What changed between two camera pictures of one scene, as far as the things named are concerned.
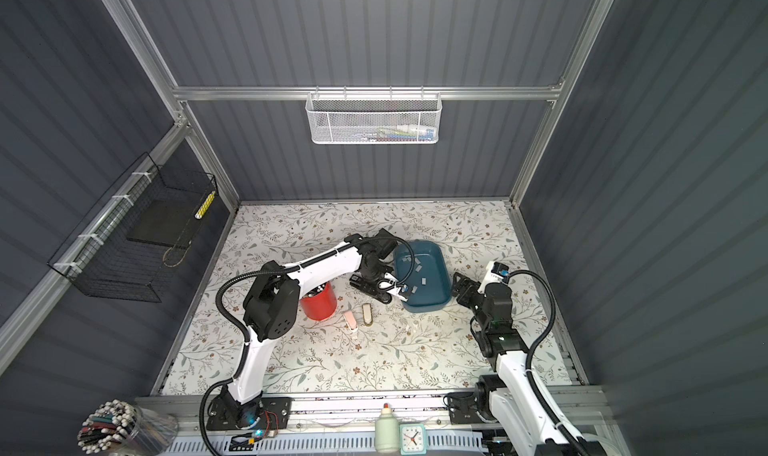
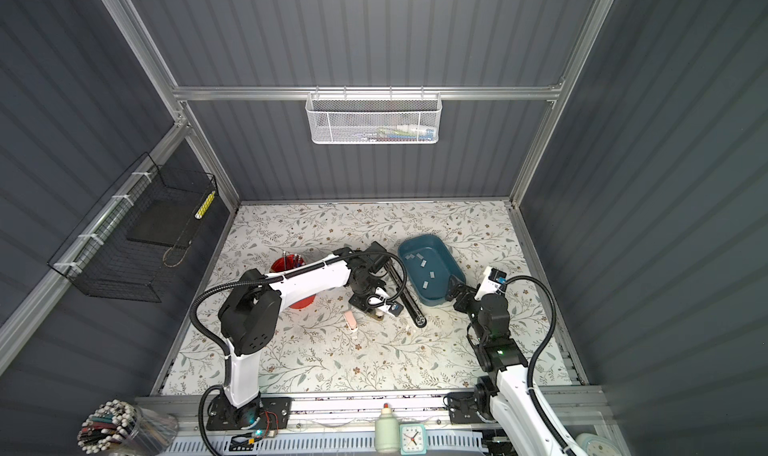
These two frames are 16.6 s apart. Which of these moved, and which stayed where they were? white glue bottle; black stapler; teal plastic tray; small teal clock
Moved: black stapler
Stayed: white glue bottle; teal plastic tray; small teal clock
